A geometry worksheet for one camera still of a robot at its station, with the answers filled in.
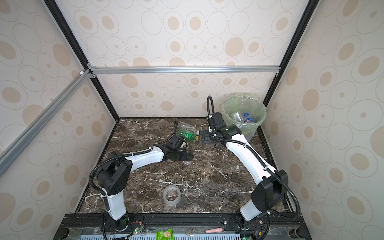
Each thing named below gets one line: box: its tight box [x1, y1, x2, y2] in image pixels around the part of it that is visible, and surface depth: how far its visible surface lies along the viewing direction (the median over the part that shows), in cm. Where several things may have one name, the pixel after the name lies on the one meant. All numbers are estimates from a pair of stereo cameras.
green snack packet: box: [155, 227, 174, 240], surface depth 70 cm
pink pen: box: [204, 228, 223, 234], surface depth 73 cm
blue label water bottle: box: [243, 112, 254, 123], surface depth 98 cm
